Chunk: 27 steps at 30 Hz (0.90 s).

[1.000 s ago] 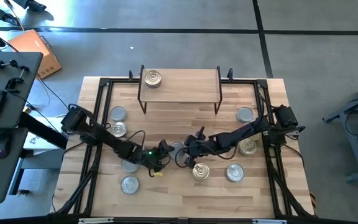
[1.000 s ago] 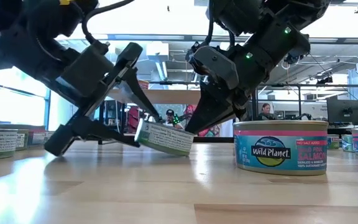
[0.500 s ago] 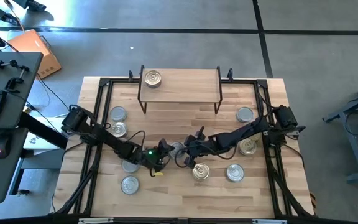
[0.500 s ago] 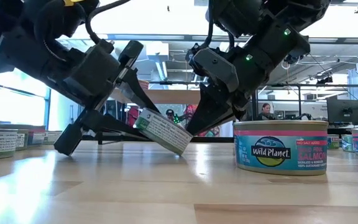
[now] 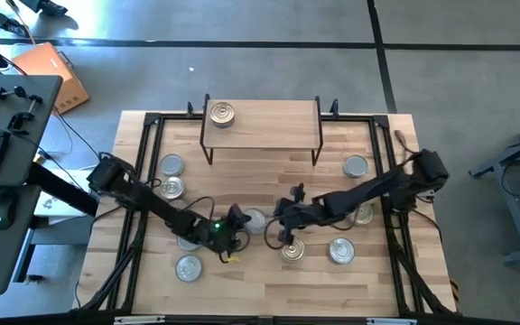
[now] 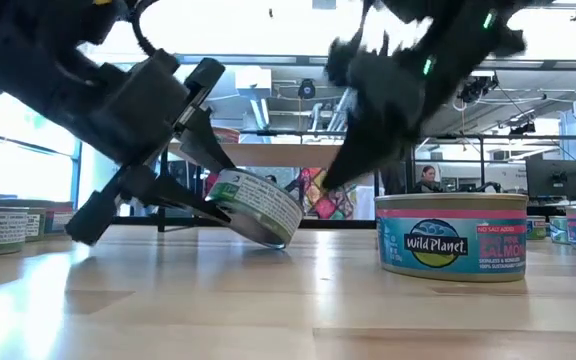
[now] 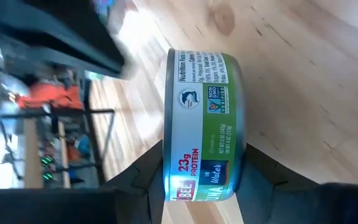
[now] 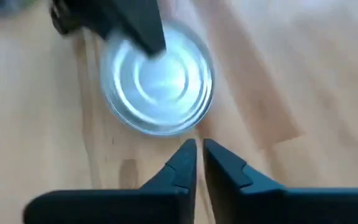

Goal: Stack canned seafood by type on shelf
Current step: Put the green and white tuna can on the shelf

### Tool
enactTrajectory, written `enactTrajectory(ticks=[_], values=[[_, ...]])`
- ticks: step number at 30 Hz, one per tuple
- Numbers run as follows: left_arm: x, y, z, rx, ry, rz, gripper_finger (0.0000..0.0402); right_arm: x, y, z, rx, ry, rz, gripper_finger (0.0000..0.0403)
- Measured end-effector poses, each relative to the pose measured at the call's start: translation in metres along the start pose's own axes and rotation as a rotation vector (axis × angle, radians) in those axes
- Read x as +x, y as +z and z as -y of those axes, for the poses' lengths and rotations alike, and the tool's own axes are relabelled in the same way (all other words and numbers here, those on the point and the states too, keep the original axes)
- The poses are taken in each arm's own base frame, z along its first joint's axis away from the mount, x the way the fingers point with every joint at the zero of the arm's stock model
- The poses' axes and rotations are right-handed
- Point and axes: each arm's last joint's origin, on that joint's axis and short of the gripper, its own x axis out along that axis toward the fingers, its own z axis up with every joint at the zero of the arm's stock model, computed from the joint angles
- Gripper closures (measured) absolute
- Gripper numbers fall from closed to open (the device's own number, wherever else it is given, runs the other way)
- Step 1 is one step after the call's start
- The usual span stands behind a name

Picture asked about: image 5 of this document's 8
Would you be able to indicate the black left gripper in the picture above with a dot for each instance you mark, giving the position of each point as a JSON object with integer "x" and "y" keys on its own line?
{"x": 221, "y": 237}

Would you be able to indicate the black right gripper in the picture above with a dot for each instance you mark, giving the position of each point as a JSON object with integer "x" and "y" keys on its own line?
{"x": 300, "y": 212}

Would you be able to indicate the silver pull-tab seafood can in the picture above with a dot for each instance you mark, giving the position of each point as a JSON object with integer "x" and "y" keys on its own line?
{"x": 188, "y": 269}
{"x": 341, "y": 251}

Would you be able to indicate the pull-tab blue-labelled seafood can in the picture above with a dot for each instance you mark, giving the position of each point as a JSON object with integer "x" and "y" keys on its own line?
{"x": 172, "y": 188}

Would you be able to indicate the plain silver-lidded seafood can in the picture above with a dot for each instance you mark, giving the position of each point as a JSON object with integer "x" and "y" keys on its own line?
{"x": 172, "y": 165}

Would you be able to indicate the blue pink-striped salmon can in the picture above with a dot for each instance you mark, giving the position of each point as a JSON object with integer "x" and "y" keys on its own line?
{"x": 222, "y": 114}
{"x": 363, "y": 216}

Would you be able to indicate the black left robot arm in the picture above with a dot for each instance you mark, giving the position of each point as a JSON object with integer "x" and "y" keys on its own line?
{"x": 151, "y": 201}

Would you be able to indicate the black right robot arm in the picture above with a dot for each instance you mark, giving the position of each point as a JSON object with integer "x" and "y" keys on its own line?
{"x": 377, "y": 185}

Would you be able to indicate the wooden shelf black metal legs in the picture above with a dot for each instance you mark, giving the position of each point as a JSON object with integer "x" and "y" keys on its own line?
{"x": 269, "y": 126}

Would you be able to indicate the green-labelled seafood can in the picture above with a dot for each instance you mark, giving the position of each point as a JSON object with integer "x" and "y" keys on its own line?
{"x": 355, "y": 166}

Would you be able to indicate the black table-edge clamp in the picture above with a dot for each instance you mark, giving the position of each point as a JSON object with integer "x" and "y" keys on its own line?
{"x": 190, "y": 110}
{"x": 334, "y": 109}

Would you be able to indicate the black desk support beam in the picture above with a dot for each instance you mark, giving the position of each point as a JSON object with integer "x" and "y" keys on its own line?
{"x": 61, "y": 189}

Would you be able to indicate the white paper sheet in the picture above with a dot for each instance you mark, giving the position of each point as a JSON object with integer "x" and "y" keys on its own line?
{"x": 57, "y": 207}

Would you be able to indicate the black desk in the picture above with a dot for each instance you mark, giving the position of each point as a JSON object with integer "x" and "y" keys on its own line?
{"x": 30, "y": 149}

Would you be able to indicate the orange case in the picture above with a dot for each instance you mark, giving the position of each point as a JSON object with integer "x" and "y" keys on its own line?
{"x": 52, "y": 77}

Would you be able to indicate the black computer mouse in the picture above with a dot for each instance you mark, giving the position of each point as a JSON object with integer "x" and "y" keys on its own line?
{"x": 3, "y": 212}

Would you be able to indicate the black floor object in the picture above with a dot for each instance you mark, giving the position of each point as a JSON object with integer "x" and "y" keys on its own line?
{"x": 48, "y": 6}

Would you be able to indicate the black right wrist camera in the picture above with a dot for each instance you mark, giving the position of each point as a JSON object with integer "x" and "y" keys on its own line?
{"x": 285, "y": 237}

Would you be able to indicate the black metal table frame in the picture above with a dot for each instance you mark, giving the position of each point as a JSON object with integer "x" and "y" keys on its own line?
{"x": 174, "y": 117}

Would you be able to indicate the silver table bracket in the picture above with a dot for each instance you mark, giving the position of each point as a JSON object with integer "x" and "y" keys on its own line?
{"x": 391, "y": 321}
{"x": 138, "y": 320}

